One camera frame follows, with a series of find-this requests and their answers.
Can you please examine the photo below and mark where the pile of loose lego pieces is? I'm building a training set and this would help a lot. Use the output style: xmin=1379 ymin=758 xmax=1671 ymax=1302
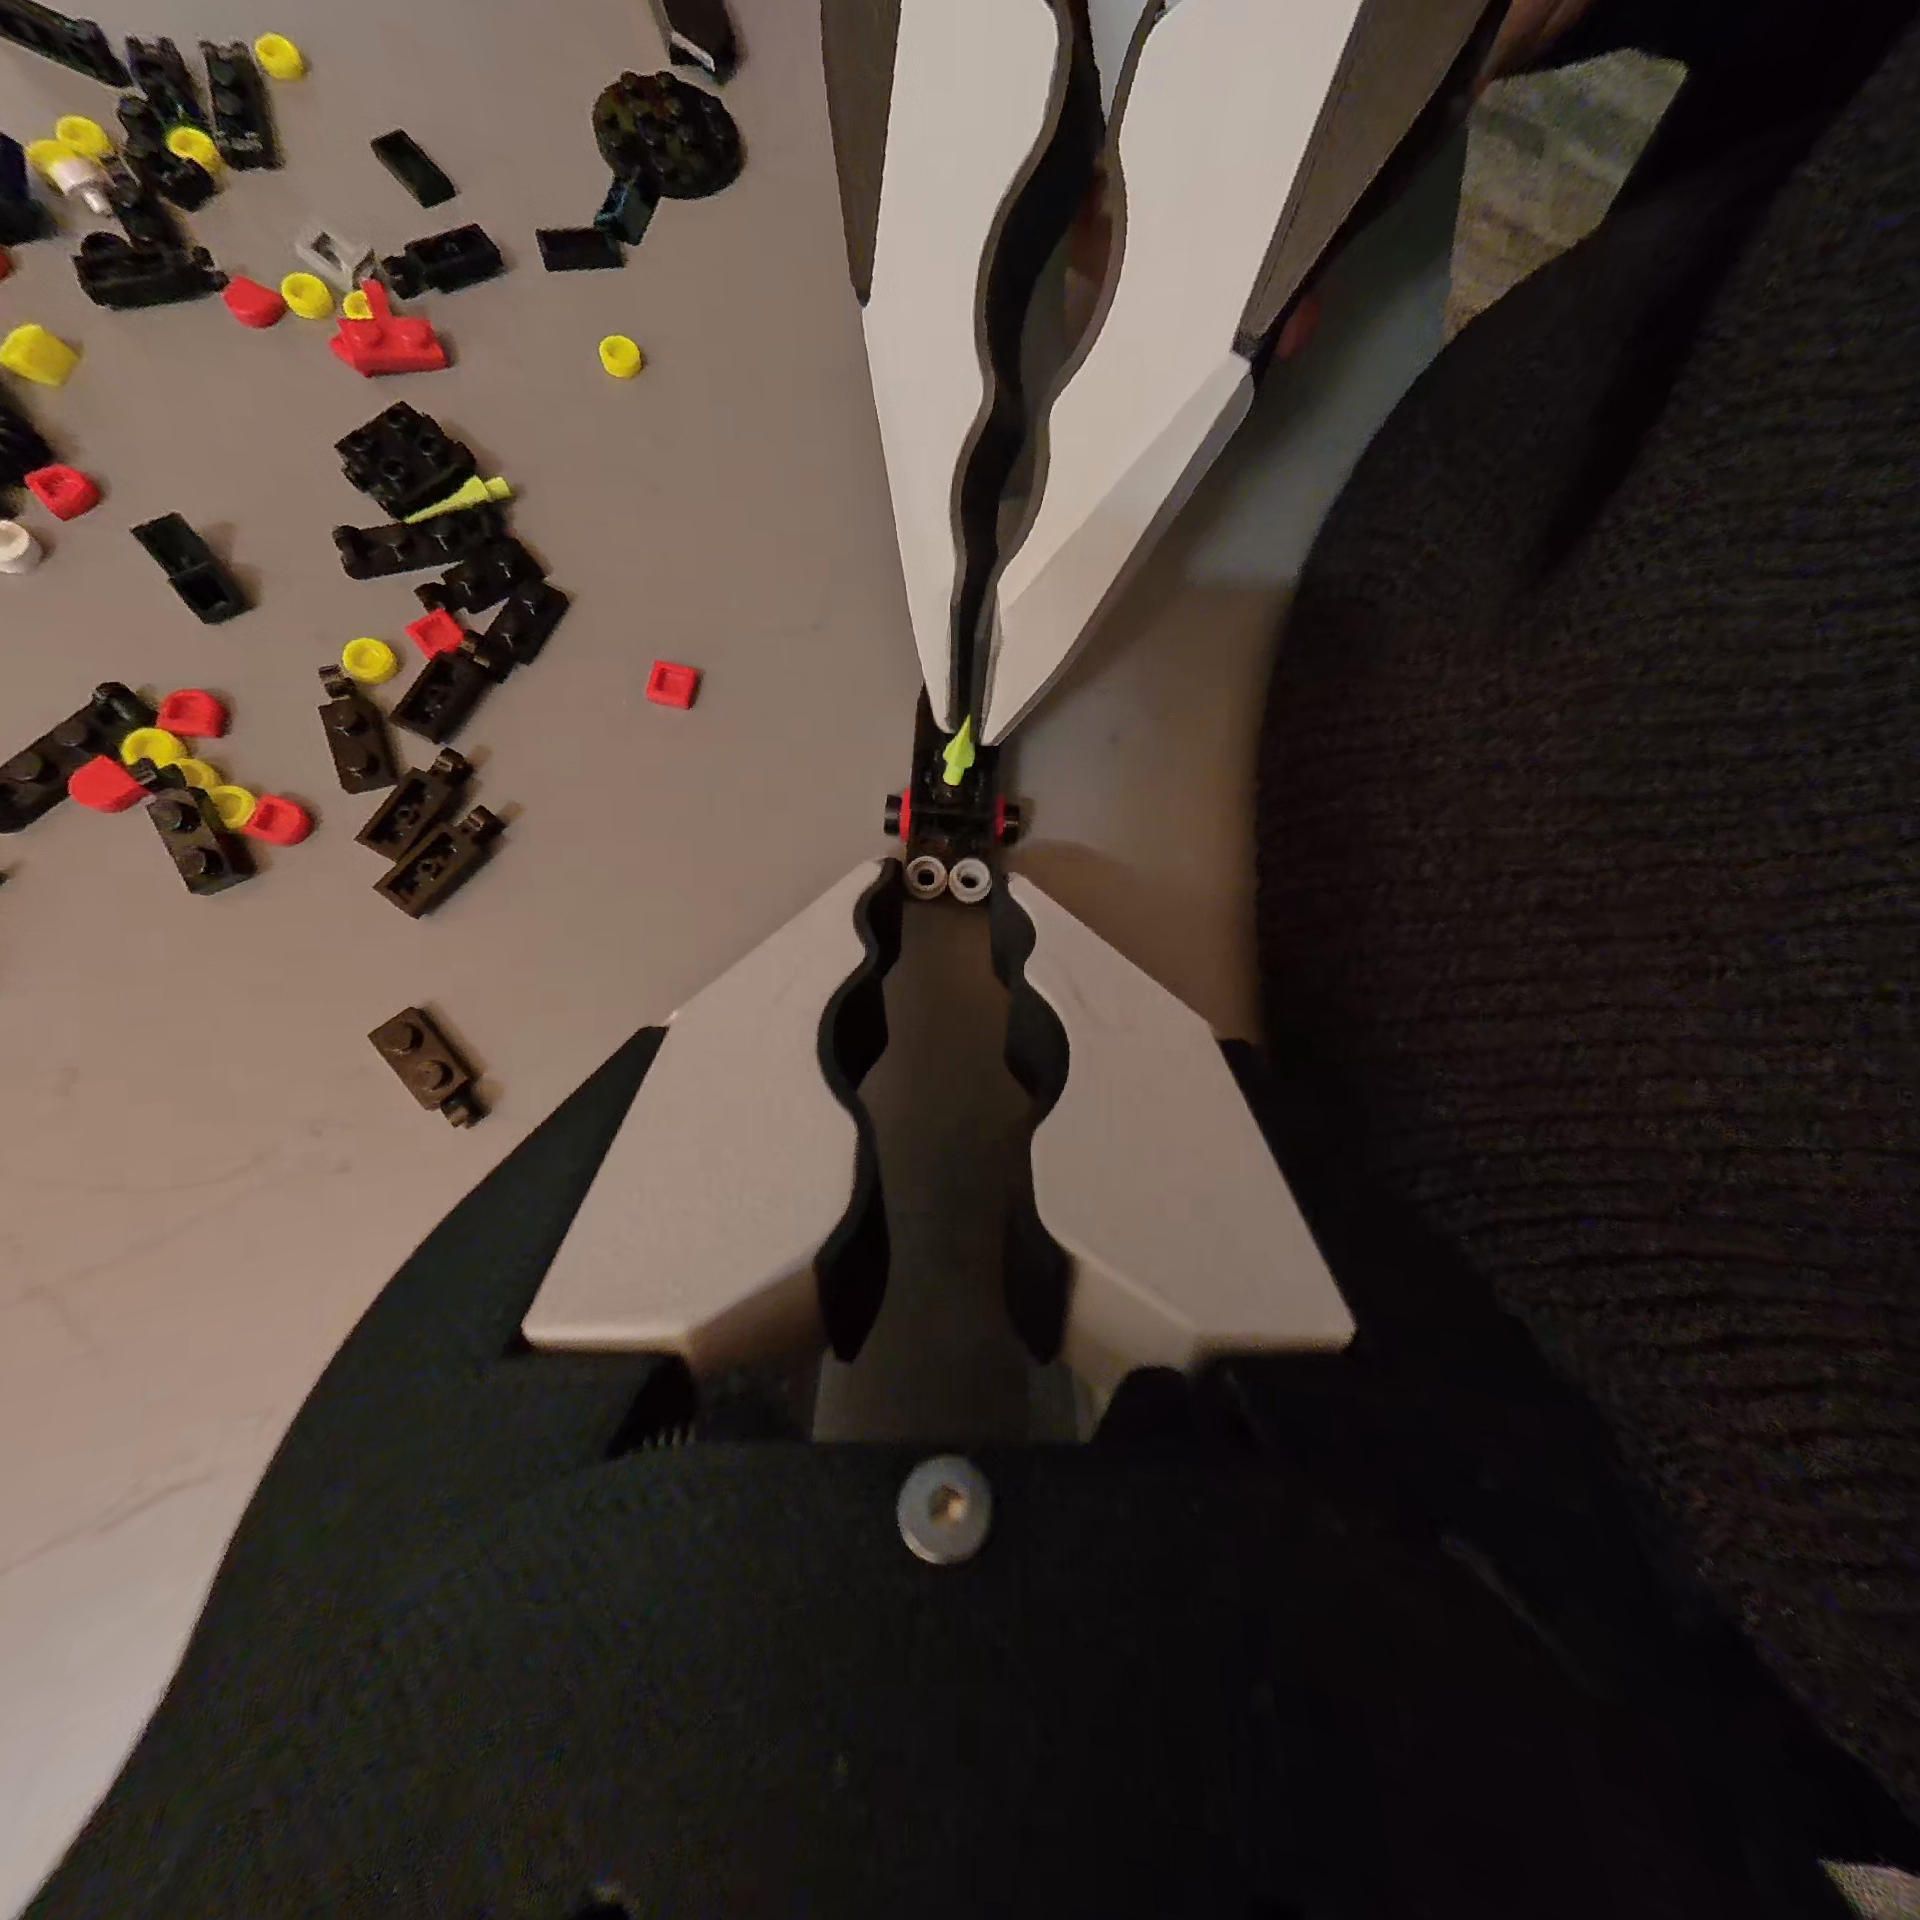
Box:
xmin=0 ymin=0 xmax=708 ymax=918

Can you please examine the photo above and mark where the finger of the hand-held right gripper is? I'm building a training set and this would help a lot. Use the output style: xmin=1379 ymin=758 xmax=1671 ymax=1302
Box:
xmin=821 ymin=0 xmax=1107 ymax=732
xmin=977 ymin=0 xmax=1504 ymax=745

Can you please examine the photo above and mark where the person's black knit sweater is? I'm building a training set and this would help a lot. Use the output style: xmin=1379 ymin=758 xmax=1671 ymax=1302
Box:
xmin=1256 ymin=300 xmax=1920 ymax=1877

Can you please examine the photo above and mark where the black lego head assembly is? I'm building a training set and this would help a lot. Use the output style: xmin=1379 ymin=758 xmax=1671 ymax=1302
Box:
xmin=882 ymin=691 xmax=1030 ymax=908

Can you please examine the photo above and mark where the dark brown lego hinge plate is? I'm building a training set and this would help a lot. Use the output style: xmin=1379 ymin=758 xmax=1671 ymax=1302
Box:
xmin=367 ymin=1006 xmax=489 ymax=1131

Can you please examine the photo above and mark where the person's right forearm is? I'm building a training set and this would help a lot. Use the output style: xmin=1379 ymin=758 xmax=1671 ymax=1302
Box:
xmin=1515 ymin=0 xmax=1920 ymax=555

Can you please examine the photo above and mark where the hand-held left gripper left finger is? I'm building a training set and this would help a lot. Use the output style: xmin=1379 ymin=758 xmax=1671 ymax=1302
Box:
xmin=519 ymin=856 xmax=910 ymax=1448

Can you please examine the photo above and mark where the small black round lego plate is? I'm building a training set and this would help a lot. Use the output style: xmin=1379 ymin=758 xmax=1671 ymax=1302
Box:
xmin=589 ymin=71 xmax=745 ymax=251

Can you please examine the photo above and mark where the black square lego brick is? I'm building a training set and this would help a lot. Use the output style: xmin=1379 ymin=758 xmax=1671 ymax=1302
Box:
xmin=331 ymin=400 xmax=480 ymax=517

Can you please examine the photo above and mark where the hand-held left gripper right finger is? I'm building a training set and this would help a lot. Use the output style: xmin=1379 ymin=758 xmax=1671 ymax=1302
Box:
xmin=983 ymin=873 xmax=1357 ymax=1448

